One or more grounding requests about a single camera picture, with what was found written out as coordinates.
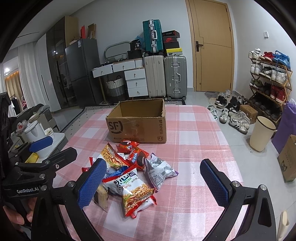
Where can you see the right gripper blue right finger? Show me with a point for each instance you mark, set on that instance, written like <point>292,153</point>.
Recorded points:
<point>217,182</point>

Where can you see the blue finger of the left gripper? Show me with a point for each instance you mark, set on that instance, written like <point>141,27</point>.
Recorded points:
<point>40,144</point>
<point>62,159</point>

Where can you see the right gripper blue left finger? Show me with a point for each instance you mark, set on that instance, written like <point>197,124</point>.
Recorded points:
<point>89,181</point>

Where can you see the clear wafer stick pack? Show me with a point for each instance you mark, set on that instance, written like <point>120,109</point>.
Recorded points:
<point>101,197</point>

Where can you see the orange noodle snack bag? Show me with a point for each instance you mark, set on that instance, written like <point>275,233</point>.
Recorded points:
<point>112,159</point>

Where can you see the white noodle snack bag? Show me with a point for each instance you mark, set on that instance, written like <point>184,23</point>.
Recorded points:
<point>136,195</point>

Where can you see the purple silver snack bag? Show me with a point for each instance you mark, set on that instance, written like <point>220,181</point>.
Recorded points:
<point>158,170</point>

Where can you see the red oreo snack pack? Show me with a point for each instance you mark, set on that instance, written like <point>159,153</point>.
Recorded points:
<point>135,155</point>

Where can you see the person's left hand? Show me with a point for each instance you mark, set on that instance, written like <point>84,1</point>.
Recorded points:
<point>16,219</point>

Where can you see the pink plaid tablecloth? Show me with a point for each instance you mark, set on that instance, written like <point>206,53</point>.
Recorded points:
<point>182,207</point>

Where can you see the dotted floor rug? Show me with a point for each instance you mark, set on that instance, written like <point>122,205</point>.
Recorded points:
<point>100,107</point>

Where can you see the white curtain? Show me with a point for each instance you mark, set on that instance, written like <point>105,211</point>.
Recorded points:
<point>30,83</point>

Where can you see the cream trash bin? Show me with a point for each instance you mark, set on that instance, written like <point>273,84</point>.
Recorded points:
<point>262,133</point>

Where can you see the brown carton on floor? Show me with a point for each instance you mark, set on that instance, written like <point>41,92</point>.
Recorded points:
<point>287,160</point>

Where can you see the small cardboard box by shoes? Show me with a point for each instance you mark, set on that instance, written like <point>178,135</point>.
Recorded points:
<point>250,112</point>

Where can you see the woven laundry basket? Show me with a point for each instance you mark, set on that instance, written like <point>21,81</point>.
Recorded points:
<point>116,89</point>

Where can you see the SF cardboard box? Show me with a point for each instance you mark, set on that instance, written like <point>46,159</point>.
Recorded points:
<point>142,121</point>

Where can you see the black refrigerator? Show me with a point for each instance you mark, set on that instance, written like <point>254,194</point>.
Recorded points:
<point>82,57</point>

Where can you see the dark glass cabinet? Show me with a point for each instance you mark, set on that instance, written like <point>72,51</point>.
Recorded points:
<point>58,38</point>

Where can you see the white drawer desk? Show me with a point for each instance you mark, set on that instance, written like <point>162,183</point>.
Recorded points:
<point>134,72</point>

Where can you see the silver suitcase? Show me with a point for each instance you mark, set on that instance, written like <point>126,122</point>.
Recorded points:
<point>176,77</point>

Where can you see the arched mirror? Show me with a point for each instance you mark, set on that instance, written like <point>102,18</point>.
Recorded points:
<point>117,52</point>

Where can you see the wooden shoe rack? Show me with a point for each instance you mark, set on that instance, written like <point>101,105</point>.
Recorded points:
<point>270,83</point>

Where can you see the beige suitcase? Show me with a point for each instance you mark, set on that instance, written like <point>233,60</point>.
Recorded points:
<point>155,76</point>

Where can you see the stacked shoe boxes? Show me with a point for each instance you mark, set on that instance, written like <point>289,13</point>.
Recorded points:
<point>170,40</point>

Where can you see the teal suitcase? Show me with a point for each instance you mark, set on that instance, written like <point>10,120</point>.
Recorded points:
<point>153,38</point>

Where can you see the wooden door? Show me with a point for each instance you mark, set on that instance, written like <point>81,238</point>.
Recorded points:
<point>212,45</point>

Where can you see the wall light switch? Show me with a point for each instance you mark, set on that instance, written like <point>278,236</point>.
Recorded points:
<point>265,34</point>

